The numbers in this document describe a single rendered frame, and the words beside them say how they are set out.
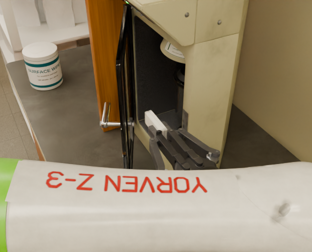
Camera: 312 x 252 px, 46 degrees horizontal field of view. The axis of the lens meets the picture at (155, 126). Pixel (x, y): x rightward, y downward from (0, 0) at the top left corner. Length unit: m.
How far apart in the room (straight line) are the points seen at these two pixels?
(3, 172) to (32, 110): 1.03
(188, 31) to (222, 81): 0.17
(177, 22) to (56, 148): 0.67
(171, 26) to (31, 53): 0.85
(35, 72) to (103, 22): 0.49
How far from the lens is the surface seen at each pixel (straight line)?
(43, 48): 1.48
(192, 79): 0.78
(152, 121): 0.72
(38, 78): 1.48
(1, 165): 0.40
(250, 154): 1.20
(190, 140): 0.68
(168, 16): 0.68
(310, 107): 1.17
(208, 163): 0.64
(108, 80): 1.15
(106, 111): 0.90
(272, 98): 1.27
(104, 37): 1.08
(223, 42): 0.79
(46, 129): 1.30
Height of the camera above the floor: 1.74
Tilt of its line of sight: 39 degrees down
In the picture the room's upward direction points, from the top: straight up
